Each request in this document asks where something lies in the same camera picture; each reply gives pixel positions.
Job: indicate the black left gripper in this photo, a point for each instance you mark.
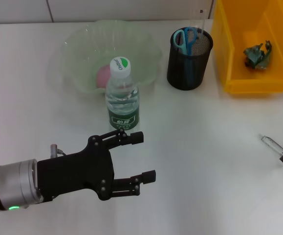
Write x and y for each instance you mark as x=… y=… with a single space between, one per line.
x=77 y=171

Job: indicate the clear plastic pen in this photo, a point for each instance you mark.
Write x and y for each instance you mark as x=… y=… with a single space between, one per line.
x=272 y=144

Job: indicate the clear green-label water bottle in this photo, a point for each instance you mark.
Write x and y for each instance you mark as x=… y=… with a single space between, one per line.
x=123 y=120

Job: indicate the pink peach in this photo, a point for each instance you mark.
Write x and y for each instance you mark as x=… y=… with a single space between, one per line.
x=101 y=77

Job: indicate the green plastic wrapper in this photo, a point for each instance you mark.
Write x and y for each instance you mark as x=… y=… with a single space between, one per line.
x=256 y=57

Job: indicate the light blue scissors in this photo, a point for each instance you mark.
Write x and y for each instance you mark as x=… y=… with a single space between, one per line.
x=189 y=46

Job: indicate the black mesh pen holder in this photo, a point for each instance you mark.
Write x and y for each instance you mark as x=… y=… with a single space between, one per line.
x=180 y=73

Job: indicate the green glass fruit plate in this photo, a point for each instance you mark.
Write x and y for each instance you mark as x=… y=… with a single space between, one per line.
x=141 y=49

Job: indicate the yellow plastic bin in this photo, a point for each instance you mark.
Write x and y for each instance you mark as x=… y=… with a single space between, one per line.
x=256 y=83

